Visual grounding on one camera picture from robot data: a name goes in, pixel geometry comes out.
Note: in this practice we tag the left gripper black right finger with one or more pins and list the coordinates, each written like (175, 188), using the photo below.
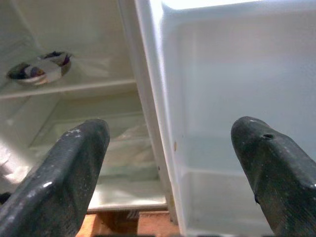
(279, 172)

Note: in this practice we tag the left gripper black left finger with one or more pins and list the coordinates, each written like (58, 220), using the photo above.
(56, 177)

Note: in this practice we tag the glass fridge shelf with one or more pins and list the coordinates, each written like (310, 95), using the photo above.
(74, 88)

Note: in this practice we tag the white fridge door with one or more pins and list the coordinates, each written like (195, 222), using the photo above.
(222, 74)

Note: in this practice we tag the white fridge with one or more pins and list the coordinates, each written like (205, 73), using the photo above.
(98, 37)

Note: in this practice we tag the white door shelf bin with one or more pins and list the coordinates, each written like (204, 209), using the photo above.
(217, 200)

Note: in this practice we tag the clear crisper drawer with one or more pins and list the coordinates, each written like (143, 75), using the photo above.
(130, 153)

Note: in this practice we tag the steel bowl with food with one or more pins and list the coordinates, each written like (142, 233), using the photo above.
(59, 72)

